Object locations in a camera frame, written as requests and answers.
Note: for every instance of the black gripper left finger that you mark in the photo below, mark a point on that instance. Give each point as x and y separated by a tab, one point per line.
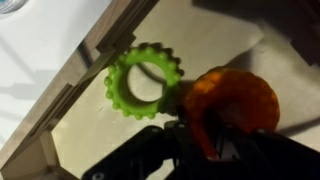
150	153

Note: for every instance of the wooden tray with slatted sides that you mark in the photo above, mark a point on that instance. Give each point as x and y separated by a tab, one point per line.
233	43

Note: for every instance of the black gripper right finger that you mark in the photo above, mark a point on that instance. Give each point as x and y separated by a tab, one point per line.
266	156

